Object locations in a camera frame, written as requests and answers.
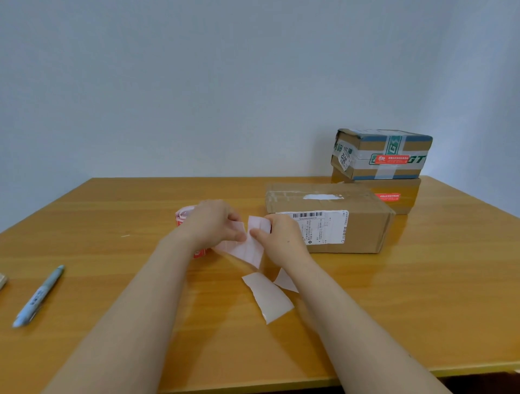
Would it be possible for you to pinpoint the person's right hand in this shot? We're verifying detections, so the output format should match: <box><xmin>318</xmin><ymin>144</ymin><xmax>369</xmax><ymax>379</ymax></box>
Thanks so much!
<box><xmin>249</xmin><ymin>214</ymin><xmax>314</xmax><ymax>272</ymax></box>

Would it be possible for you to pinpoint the person's left hand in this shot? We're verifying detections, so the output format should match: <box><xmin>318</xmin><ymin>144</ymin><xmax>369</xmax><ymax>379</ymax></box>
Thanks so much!
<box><xmin>174</xmin><ymin>199</ymin><xmax>248</xmax><ymax>254</ymax></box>

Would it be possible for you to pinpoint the roll of red stickers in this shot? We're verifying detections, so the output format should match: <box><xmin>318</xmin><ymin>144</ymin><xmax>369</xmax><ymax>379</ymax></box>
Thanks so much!
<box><xmin>174</xmin><ymin>205</ymin><xmax>208</xmax><ymax>260</ymax></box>

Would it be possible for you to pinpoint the wide cardboard box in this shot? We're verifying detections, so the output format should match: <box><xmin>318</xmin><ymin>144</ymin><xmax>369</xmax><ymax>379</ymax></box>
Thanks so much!
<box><xmin>264</xmin><ymin>182</ymin><xmax>397</xmax><ymax>254</ymax></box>

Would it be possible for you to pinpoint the box with green GT tape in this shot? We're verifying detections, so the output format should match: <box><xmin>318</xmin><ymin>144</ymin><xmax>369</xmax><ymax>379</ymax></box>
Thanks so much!
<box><xmin>330</xmin><ymin>128</ymin><xmax>434</xmax><ymax>181</ymax></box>

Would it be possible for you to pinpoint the cardboard box with torn tape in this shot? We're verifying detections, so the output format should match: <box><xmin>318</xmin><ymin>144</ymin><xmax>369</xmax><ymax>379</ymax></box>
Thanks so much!
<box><xmin>331</xmin><ymin>168</ymin><xmax>423</xmax><ymax>216</ymax></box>

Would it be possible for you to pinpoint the person's left forearm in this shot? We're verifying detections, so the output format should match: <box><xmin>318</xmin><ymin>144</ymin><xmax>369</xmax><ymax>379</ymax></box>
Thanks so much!
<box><xmin>40</xmin><ymin>237</ymin><xmax>196</xmax><ymax>394</ymax></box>

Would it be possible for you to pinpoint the person's right forearm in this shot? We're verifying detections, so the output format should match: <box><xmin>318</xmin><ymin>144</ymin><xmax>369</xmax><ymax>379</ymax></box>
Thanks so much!
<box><xmin>284</xmin><ymin>259</ymin><xmax>454</xmax><ymax>394</ymax></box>

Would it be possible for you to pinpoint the light blue pen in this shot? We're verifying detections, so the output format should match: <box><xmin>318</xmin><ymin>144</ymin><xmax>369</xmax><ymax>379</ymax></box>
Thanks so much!
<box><xmin>12</xmin><ymin>265</ymin><xmax>66</xmax><ymax>329</ymax></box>

